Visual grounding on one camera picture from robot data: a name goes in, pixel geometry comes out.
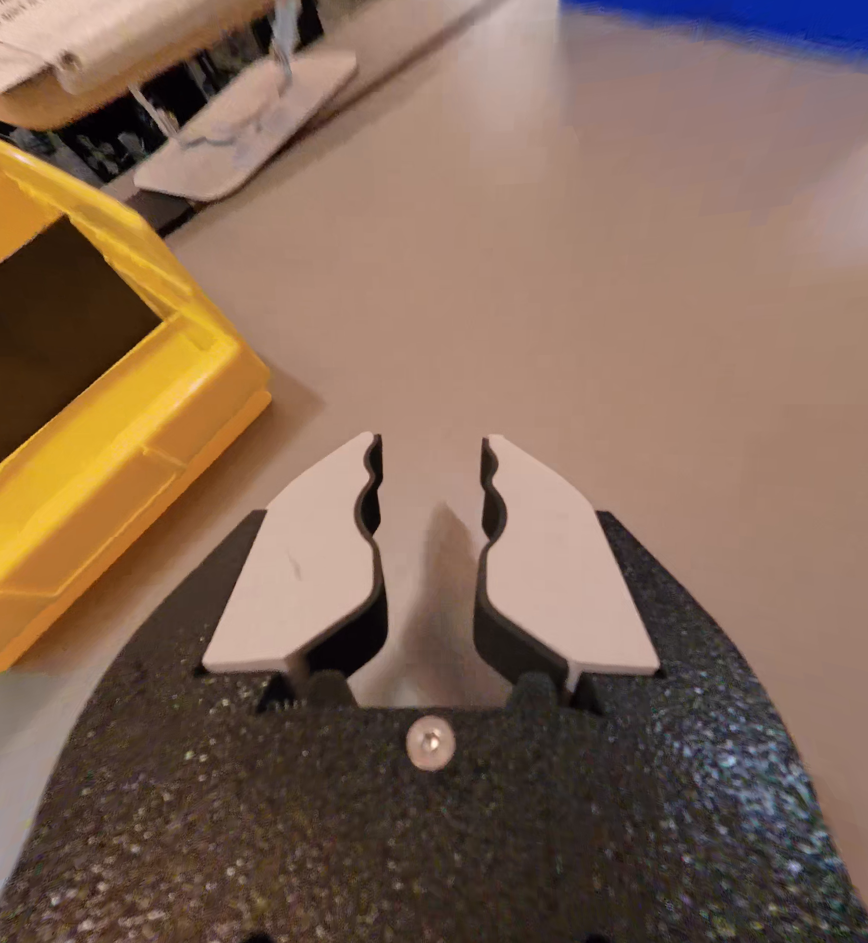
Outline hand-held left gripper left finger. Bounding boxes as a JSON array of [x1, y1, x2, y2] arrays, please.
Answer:
[[202, 432, 391, 702]]

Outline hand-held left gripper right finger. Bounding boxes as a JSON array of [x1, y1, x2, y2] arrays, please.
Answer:
[[474, 434, 661, 695]]

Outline yellow plastic bin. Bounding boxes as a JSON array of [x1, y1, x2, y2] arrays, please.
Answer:
[[0, 124, 273, 686]]

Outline grey stand base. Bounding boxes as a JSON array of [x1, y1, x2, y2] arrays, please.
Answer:
[[134, 48, 359, 203]]

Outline cardboard box with paper label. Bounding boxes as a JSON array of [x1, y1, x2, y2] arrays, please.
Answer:
[[0, 0, 276, 134]]

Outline blue plastic bin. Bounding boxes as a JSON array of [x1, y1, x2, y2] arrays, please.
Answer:
[[559, 0, 868, 61]]

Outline white printed paper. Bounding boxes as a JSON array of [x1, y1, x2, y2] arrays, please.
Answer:
[[0, 0, 148, 102]]

